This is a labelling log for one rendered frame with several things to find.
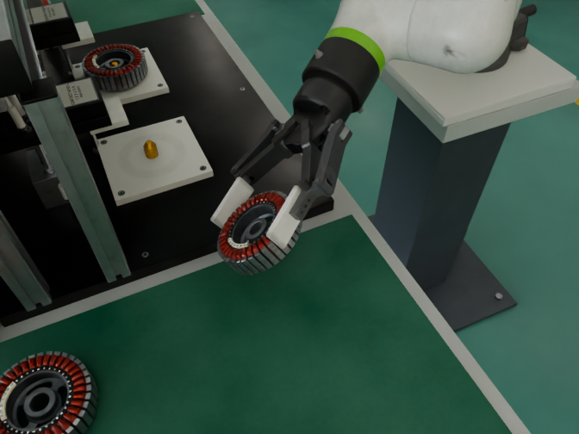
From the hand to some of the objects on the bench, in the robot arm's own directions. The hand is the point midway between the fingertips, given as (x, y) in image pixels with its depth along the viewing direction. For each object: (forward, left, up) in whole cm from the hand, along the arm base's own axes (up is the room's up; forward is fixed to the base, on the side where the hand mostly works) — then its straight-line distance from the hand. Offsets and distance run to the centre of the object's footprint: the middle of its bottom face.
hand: (252, 220), depth 63 cm
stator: (+30, +5, -9) cm, 32 cm away
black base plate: (+4, -38, -9) cm, 39 cm away
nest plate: (+1, -49, -7) cm, 50 cm away
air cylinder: (+19, -27, -7) cm, 34 cm away
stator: (+1, -49, -5) cm, 50 cm away
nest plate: (+4, -25, -7) cm, 27 cm away
